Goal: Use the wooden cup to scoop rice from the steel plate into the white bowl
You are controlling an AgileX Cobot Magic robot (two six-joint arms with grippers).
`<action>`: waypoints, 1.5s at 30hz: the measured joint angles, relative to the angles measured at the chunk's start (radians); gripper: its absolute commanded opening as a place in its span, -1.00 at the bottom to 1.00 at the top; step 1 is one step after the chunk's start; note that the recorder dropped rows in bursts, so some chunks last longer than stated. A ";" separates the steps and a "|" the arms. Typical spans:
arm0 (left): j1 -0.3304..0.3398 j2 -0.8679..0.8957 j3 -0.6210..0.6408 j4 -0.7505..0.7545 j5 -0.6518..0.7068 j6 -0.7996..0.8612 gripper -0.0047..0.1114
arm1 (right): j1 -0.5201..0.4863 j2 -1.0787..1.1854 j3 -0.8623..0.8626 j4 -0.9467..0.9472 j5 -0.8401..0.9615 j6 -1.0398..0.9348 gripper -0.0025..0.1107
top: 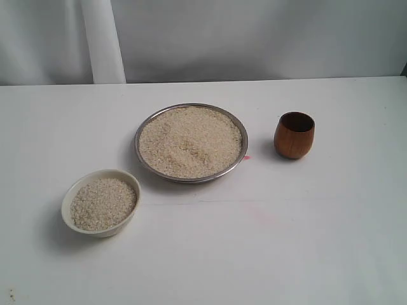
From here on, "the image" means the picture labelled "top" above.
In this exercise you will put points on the white backdrop curtain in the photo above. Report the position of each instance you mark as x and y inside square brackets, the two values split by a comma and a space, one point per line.
[113, 42]

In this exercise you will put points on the round steel rice plate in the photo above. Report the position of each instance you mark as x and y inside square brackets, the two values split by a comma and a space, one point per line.
[191, 143]

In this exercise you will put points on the brown wooden cup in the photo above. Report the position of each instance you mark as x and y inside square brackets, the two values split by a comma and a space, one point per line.
[294, 135]

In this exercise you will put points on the white ceramic rice bowl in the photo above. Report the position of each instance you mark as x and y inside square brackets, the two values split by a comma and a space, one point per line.
[101, 203]

